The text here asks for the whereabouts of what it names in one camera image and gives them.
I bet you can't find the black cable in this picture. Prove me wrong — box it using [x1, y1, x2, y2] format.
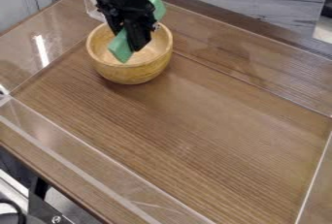
[0, 198, 27, 224]

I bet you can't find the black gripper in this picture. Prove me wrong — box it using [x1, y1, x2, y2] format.
[97, 0, 156, 51]

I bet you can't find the green rectangular block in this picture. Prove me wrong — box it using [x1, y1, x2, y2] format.
[107, 0, 166, 64]

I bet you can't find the clear acrylic tray wall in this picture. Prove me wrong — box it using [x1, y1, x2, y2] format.
[0, 95, 216, 224]

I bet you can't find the black table leg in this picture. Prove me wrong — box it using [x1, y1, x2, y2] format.
[27, 177, 74, 224]

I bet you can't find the clear acrylic corner bracket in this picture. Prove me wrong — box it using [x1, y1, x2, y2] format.
[83, 0, 106, 22]

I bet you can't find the brown wooden bowl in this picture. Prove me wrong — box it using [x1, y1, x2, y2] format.
[86, 23, 174, 84]

